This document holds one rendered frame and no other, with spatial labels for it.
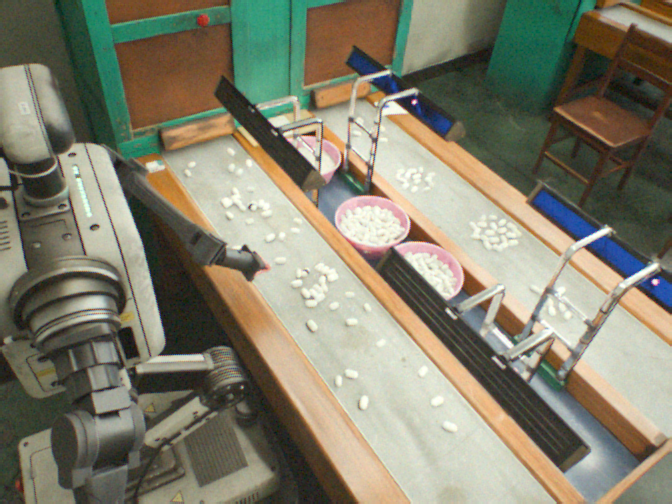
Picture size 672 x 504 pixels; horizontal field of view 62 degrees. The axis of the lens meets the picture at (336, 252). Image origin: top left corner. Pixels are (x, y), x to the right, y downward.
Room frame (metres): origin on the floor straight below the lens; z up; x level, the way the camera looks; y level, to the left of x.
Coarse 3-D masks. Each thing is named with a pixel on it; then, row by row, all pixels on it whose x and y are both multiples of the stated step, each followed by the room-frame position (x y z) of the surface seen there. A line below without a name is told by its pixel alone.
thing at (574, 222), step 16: (544, 192) 1.32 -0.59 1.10; (544, 208) 1.28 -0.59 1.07; (560, 208) 1.26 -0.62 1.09; (576, 208) 1.24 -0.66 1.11; (560, 224) 1.22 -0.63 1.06; (576, 224) 1.20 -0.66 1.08; (592, 224) 1.18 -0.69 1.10; (576, 240) 1.17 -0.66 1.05; (608, 240) 1.14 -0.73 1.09; (624, 240) 1.12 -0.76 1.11; (608, 256) 1.10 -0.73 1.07; (624, 256) 1.09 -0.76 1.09; (640, 256) 1.07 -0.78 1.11; (624, 272) 1.05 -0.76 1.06; (640, 288) 1.01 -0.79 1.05; (656, 288) 0.99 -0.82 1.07
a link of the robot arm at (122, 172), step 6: (102, 144) 1.29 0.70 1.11; (108, 150) 1.28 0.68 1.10; (114, 156) 1.27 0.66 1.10; (120, 156) 1.29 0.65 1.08; (114, 162) 1.29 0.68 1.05; (120, 162) 1.30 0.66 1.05; (126, 162) 1.27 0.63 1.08; (120, 168) 1.26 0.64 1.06; (126, 168) 1.26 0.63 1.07; (132, 168) 1.26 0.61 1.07; (120, 174) 1.25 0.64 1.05; (126, 174) 1.25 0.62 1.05; (120, 180) 1.23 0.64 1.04; (120, 186) 1.22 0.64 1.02
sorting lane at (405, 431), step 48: (192, 192) 1.57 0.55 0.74; (240, 192) 1.60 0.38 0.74; (240, 240) 1.34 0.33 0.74; (288, 240) 1.37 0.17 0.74; (288, 288) 1.15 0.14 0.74; (336, 288) 1.17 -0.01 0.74; (336, 336) 0.99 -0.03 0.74; (384, 336) 1.00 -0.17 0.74; (384, 384) 0.84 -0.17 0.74; (432, 384) 0.86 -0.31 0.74; (384, 432) 0.70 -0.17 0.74; (432, 432) 0.71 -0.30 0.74; (480, 432) 0.73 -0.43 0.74; (432, 480) 0.59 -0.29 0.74; (480, 480) 0.60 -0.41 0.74; (528, 480) 0.61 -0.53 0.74
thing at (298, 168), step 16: (224, 80) 1.74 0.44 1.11; (224, 96) 1.70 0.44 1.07; (240, 96) 1.65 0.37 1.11; (240, 112) 1.60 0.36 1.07; (256, 112) 1.56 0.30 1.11; (256, 128) 1.52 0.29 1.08; (272, 128) 1.48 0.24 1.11; (272, 144) 1.44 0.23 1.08; (288, 144) 1.40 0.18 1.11; (288, 160) 1.36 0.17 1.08; (304, 160) 1.33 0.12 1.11; (288, 176) 1.33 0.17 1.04; (304, 176) 1.29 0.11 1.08; (320, 176) 1.29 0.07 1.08; (304, 192) 1.26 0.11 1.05
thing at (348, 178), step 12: (384, 72) 1.90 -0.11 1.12; (396, 96) 1.74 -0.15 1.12; (408, 96) 1.76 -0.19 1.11; (348, 120) 1.82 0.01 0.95; (348, 132) 1.82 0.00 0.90; (372, 132) 1.71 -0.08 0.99; (348, 144) 1.82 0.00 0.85; (372, 144) 1.70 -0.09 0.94; (348, 156) 1.82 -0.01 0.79; (360, 156) 1.75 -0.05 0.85; (372, 156) 1.70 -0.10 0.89; (348, 168) 1.82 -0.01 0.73; (372, 168) 1.70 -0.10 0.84; (348, 180) 1.79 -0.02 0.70; (360, 192) 1.72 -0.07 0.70
